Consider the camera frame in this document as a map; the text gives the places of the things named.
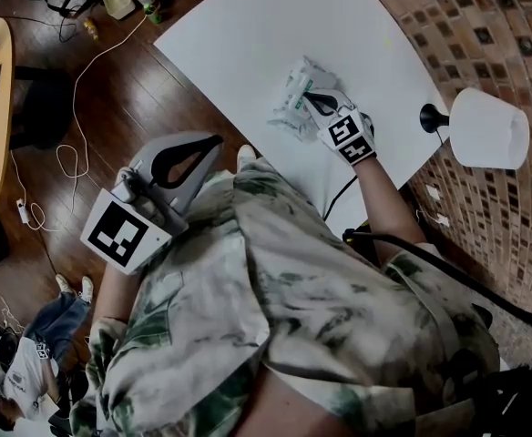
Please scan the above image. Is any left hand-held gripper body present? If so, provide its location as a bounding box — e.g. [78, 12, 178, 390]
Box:
[79, 161, 189, 276]

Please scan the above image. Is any white plastic box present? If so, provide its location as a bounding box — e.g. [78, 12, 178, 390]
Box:
[102, 0, 137, 21]

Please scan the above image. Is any thick black cable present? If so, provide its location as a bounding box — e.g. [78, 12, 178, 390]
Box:
[322, 175, 532, 334]

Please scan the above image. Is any white plastic packaging bag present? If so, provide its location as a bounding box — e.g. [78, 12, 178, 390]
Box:
[268, 56, 353, 144]

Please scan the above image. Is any person's white shoe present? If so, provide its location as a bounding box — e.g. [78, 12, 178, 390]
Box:
[236, 144, 258, 172]

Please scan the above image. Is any black grey striped stool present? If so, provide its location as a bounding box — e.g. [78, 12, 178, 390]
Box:
[9, 65, 74, 150]

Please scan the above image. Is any green can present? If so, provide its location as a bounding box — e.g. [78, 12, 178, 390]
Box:
[143, 1, 163, 25]

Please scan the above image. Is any person's left forearm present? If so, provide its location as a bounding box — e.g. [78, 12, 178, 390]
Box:
[92, 261, 151, 330]

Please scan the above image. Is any white table lamp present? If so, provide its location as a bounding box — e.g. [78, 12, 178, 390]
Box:
[419, 86, 531, 170]

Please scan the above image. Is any person's right forearm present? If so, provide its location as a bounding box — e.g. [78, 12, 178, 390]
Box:
[354, 152, 427, 263]

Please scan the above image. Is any white table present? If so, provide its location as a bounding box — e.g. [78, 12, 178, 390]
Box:
[153, 0, 452, 239]

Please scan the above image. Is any person's tie-dye shirt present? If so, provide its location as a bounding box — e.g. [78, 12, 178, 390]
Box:
[69, 157, 502, 437]

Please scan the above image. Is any person's left hand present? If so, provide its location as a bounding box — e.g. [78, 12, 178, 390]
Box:
[113, 167, 176, 236]

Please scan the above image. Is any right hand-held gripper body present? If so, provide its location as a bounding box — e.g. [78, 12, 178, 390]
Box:
[311, 101, 378, 167]

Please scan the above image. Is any long white cable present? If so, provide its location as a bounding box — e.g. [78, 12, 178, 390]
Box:
[9, 11, 148, 232]

